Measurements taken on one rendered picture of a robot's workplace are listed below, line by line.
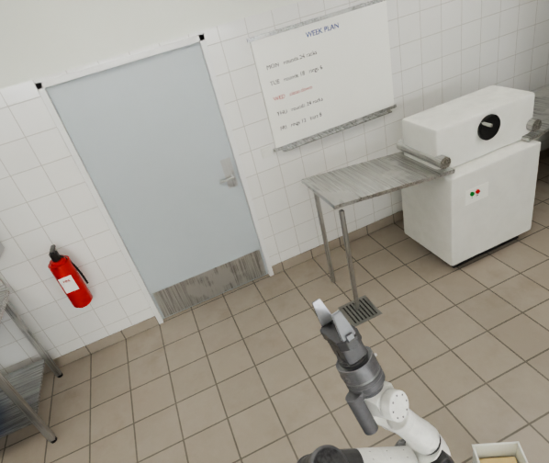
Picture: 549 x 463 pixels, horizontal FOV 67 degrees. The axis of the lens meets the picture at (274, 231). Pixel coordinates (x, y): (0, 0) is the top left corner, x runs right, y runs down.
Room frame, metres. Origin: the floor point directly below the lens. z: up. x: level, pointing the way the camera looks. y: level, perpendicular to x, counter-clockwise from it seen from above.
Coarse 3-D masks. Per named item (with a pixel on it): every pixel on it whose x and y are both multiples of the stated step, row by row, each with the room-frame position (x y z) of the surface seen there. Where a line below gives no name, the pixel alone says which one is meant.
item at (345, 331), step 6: (336, 312) 0.62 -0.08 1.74; (336, 318) 0.61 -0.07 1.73; (342, 318) 0.61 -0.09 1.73; (336, 324) 0.60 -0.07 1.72; (342, 324) 0.60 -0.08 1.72; (348, 324) 0.60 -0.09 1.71; (342, 330) 0.60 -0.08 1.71; (348, 330) 0.60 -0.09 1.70; (342, 336) 0.59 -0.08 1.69; (348, 336) 0.59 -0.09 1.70
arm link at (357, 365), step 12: (324, 336) 0.66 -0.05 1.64; (336, 336) 0.62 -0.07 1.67; (360, 336) 0.60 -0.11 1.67; (336, 348) 0.62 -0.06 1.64; (348, 348) 0.58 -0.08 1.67; (360, 348) 0.60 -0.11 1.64; (348, 360) 0.59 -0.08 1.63; (360, 360) 0.60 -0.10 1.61; (372, 360) 0.59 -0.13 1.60; (348, 372) 0.58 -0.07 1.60; (360, 372) 0.58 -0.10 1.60; (372, 372) 0.58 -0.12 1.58; (348, 384) 0.58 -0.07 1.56; (360, 384) 0.57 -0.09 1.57
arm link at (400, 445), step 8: (400, 440) 0.60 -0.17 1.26; (360, 448) 0.58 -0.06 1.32; (368, 448) 0.58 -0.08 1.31; (376, 448) 0.57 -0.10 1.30; (384, 448) 0.57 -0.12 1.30; (392, 448) 0.57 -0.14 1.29; (400, 448) 0.57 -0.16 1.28; (408, 448) 0.57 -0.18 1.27; (368, 456) 0.55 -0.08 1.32; (376, 456) 0.55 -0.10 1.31; (384, 456) 0.55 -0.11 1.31; (392, 456) 0.55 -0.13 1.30; (400, 456) 0.55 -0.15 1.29; (408, 456) 0.55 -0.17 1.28
